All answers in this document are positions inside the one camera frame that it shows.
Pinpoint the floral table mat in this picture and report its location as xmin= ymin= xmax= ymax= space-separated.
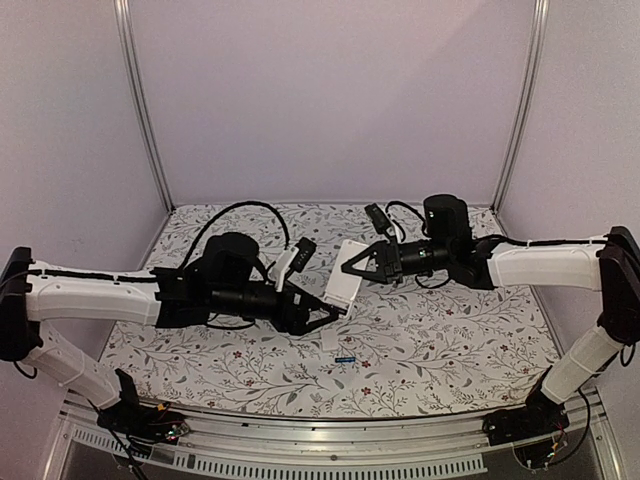
xmin=97 ymin=202 xmax=569 ymax=419

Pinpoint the left aluminium frame post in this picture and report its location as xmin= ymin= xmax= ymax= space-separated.
xmin=113 ymin=0 xmax=175 ymax=213

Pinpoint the perforated white cable duct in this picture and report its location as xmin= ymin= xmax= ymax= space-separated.
xmin=72 ymin=424 xmax=489 ymax=476

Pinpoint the white battery cover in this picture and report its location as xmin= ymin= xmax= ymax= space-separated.
xmin=321 ymin=329 xmax=340 ymax=351

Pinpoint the right aluminium frame post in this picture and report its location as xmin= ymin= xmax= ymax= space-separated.
xmin=491 ymin=0 xmax=550 ymax=216

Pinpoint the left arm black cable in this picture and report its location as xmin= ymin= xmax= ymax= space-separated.
xmin=182 ymin=200 xmax=292 ymax=266

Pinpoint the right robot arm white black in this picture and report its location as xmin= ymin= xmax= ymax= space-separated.
xmin=341 ymin=194 xmax=639 ymax=436

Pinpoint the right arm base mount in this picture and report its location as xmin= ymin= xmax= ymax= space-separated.
xmin=482 ymin=406 xmax=570 ymax=470

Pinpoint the front aluminium rail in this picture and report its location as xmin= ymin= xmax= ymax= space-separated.
xmin=59 ymin=387 xmax=606 ymax=459

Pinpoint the aluminium frame post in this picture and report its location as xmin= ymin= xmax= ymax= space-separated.
xmin=113 ymin=0 xmax=175 ymax=213
xmin=491 ymin=0 xmax=550 ymax=216

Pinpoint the white remote control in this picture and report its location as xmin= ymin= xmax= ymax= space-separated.
xmin=323 ymin=240 xmax=368 ymax=318

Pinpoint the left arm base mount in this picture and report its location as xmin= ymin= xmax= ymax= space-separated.
xmin=97 ymin=400 xmax=191 ymax=445

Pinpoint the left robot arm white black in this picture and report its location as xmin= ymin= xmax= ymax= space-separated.
xmin=1 ymin=232 xmax=347 ymax=434

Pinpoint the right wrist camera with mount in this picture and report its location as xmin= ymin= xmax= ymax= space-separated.
xmin=364 ymin=203 xmax=399 ymax=240

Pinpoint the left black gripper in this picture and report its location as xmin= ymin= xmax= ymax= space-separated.
xmin=210 ymin=280 xmax=339 ymax=336

